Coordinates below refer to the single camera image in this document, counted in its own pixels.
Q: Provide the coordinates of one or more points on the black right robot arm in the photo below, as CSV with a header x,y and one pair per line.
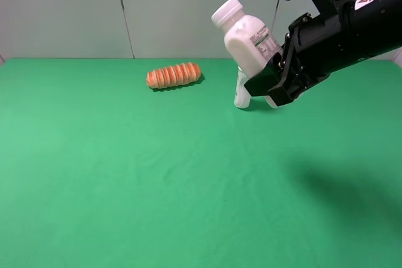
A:
x,y
374,27

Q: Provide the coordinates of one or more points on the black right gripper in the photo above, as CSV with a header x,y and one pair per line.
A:
x,y
315,48

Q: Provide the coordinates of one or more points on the white milk bottle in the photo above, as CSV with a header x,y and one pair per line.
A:
x,y
247,39

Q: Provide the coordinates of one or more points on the orange ridged bread loaf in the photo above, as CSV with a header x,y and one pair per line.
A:
x,y
173,76

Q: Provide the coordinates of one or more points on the white bottle with black brush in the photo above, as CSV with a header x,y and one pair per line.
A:
x,y
242,97

